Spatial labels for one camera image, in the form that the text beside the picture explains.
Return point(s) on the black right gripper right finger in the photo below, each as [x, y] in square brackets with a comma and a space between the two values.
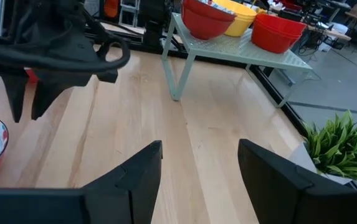
[278, 186]

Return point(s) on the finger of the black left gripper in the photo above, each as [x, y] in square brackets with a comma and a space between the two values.
[53, 93]
[16, 96]

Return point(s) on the wooden background desk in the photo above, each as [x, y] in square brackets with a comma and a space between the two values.
[337, 33]

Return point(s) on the red plastic bowl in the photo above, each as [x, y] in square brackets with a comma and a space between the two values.
[285, 35]
[271, 43]
[278, 23]

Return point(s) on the green plant in white pot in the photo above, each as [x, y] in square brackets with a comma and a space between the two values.
[343, 149]

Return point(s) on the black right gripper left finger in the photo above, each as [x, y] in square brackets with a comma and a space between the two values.
[128, 193]

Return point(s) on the orange background object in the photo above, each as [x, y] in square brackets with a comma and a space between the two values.
[111, 7]

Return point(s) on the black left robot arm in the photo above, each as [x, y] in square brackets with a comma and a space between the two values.
[154, 21]

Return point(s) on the pale green metal shelf rack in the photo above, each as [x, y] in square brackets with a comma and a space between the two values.
[228, 46]

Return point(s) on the yellow plastic bowl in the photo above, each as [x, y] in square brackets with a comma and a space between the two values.
[237, 29]
[240, 11]

